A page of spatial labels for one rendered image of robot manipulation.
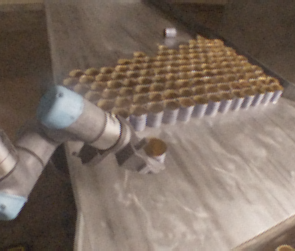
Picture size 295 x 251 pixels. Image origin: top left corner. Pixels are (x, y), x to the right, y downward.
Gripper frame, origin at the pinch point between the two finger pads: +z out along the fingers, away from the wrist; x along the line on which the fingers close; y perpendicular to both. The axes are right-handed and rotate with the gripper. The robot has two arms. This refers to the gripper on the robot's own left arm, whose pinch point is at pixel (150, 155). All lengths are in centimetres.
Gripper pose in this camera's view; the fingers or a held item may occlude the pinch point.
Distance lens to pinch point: 59.5
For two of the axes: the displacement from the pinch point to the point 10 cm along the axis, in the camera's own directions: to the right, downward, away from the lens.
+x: -3.8, -6.6, 6.5
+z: 5.7, 3.8, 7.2
